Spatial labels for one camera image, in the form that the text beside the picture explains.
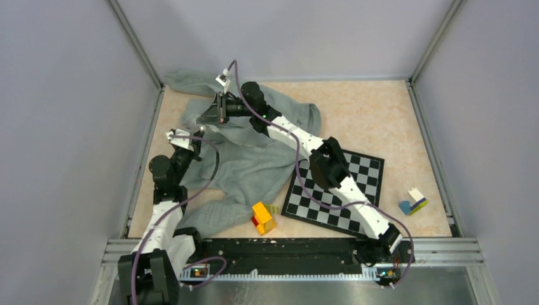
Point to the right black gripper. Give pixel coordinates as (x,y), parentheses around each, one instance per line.
(216,114)

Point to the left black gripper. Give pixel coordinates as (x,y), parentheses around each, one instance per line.
(197,145)

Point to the grey zip jacket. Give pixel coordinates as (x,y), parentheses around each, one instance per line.
(252,167)

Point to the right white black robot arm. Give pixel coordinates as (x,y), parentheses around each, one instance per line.
(329,168)

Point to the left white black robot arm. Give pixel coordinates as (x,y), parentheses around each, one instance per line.
(164,210)

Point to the yellow red toy block stack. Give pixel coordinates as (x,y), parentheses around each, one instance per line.
(262,217)

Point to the black white checkerboard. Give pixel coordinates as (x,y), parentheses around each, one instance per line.
(368,174)

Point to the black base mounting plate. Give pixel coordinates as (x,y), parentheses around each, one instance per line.
(297,256)

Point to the blue white green toy blocks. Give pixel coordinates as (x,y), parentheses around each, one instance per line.
(415,203)

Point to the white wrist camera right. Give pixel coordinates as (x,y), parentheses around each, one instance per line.
(223,80)

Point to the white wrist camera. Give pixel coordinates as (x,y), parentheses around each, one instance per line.
(183,138)
(223,80)

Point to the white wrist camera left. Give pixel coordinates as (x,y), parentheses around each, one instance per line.
(183,138)

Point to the aluminium front frame rail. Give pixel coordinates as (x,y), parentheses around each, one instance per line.
(428,253)

